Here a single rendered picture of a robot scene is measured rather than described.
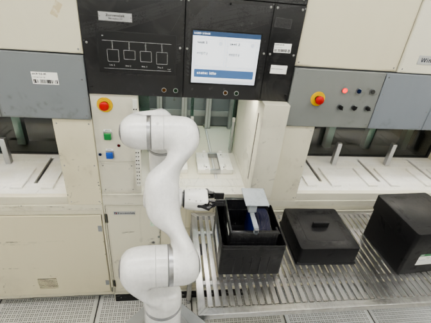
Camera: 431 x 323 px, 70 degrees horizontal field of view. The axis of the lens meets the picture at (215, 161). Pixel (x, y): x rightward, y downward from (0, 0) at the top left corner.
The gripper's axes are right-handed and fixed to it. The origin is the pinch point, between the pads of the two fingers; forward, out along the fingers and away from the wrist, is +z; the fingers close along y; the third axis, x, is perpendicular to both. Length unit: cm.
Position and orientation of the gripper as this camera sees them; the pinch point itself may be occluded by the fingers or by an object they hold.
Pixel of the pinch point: (219, 198)
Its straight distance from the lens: 131.4
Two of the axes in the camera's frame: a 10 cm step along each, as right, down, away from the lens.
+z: 9.9, 0.3, 1.1
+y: 0.8, 5.1, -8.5
